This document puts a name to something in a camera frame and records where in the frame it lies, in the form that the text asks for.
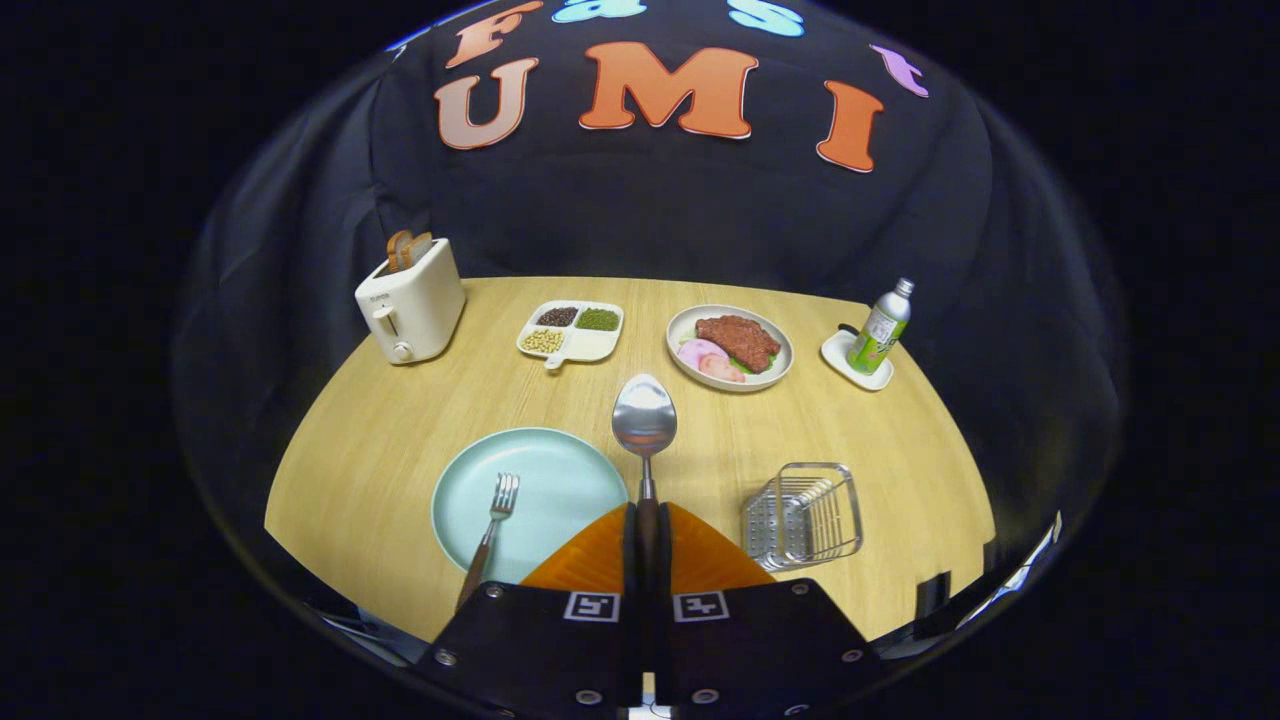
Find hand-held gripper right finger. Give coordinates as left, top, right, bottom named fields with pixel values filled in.
left=655, top=502, right=881, bottom=720

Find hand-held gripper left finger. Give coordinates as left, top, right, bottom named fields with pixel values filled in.
left=415, top=502, right=646, bottom=720

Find wooden handle fork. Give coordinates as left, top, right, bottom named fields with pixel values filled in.
left=455, top=473, right=521, bottom=613

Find wooden handle spoon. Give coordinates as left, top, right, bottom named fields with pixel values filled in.
left=611, top=374, right=679, bottom=601

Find light teal plate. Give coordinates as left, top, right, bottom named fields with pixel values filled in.
left=431, top=428, right=630, bottom=586

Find pink ham slices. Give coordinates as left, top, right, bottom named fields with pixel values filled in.
left=677, top=338, right=747, bottom=384

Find white divided tray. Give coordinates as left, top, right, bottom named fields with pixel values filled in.
left=516, top=300, right=625, bottom=372

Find brown steak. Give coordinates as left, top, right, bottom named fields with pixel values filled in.
left=695, top=315, right=782, bottom=374

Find cream dinner plate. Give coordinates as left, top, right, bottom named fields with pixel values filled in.
left=665, top=304, right=795, bottom=393

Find white square coaster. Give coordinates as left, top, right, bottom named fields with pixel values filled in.
left=821, top=330, right=895, bottom=392

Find green label metal bottle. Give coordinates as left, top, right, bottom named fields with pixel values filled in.
left=846, top=278, right=915, bottom=376

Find white toaster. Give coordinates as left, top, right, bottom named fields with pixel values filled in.
left=354, top=237, right=468, bottom=366

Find metal wire basket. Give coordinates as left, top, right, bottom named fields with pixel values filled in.
left=741, top=462, right=864, bottom=572

